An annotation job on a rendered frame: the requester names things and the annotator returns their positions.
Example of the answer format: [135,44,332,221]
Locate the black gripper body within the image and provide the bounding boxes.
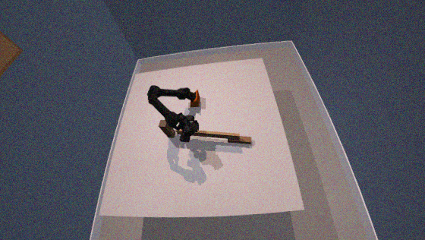
[179,115,194,142]

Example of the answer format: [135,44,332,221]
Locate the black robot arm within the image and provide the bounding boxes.
[147,85,199,137]

